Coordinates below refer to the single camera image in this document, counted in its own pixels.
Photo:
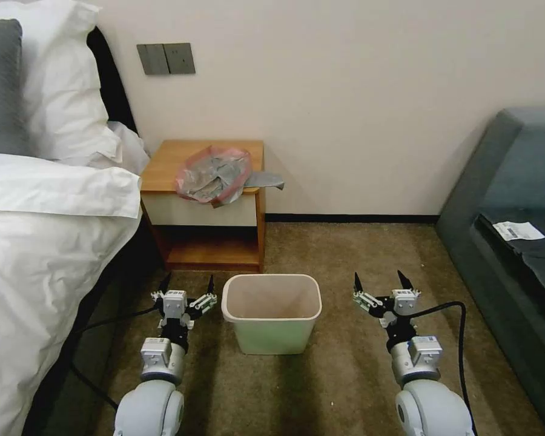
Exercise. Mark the white printed label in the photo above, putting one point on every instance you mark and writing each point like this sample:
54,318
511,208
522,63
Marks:
518,230

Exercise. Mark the pale green trash can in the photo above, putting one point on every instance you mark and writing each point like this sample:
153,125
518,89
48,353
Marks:
272,331

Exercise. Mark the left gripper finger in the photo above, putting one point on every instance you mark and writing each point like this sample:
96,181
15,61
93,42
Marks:
204,303
160,296

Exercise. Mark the small white pillow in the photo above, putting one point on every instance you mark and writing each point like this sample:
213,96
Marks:
129,145

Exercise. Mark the wooden nightstand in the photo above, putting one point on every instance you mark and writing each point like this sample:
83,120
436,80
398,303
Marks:
200,236

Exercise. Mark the black headboard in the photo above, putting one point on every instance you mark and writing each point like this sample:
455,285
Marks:
116,86

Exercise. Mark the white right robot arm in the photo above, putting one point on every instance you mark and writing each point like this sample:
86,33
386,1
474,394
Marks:
424,399

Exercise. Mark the grey wall switch panel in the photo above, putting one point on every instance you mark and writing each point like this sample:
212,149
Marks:
152,59

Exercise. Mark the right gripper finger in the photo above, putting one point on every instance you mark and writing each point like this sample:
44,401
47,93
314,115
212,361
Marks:
408,285
364,300

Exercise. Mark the large white pillow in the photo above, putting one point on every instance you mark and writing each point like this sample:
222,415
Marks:
63,86

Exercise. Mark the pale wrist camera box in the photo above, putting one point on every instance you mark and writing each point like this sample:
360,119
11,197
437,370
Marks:
404,301
174,302

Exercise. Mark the black baseboard strip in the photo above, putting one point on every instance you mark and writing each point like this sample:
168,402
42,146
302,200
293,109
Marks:
354,218

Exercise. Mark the grey wall socket panel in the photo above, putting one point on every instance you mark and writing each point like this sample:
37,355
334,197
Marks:
180,58

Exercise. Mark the black flat bag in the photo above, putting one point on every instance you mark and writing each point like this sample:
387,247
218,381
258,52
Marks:
527,259

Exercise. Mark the grey-green sofa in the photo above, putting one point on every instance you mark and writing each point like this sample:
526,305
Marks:
481,190

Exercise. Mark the grey pillow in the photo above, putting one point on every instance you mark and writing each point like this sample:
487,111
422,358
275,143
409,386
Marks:
2,86

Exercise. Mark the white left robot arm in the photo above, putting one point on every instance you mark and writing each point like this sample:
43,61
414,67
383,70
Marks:
152,399

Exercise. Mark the grey garbage bag red rim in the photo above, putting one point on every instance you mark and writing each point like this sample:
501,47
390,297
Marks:
213,175

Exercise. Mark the white duvet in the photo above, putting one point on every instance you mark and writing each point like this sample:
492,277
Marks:
41,254

